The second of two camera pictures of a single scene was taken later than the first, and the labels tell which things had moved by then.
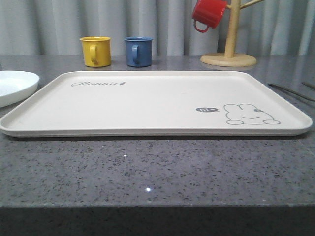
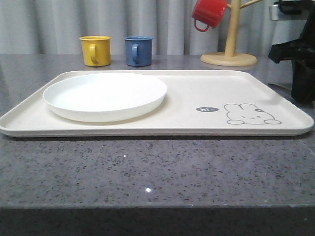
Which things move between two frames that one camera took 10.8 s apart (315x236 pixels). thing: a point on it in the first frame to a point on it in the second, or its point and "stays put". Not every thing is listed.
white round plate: (16, 86) to (104, 97)
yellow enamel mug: (97, 50) stays put
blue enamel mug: (139, 50) stays put
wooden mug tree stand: (231, 58) stays put
